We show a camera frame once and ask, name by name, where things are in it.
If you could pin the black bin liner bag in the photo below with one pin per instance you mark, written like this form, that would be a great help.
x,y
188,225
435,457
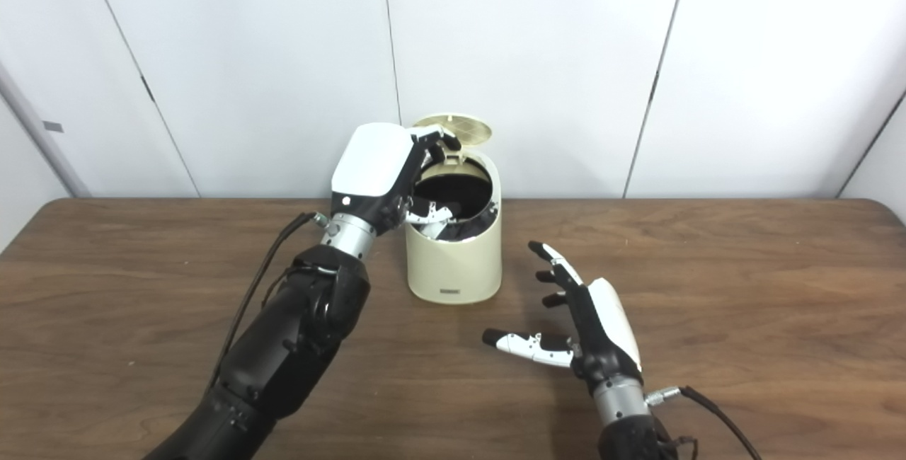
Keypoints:
x,y
463,187

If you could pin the cream-colored bin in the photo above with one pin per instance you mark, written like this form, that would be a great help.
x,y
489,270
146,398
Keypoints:
x,y
453,269

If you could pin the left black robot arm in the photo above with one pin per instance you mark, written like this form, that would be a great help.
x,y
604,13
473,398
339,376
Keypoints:
x,y
297,332

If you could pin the black wall panel hinge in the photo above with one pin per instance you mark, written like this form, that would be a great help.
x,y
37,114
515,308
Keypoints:
x,y
147,89
654,86

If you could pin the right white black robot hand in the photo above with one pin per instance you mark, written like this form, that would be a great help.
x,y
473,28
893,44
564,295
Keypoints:
x,y
605,332

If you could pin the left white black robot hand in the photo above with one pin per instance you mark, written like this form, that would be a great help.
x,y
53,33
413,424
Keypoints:
x,y
371,163

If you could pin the cream round bin lid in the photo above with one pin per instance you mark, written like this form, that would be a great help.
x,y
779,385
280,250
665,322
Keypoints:
x,y
463,129

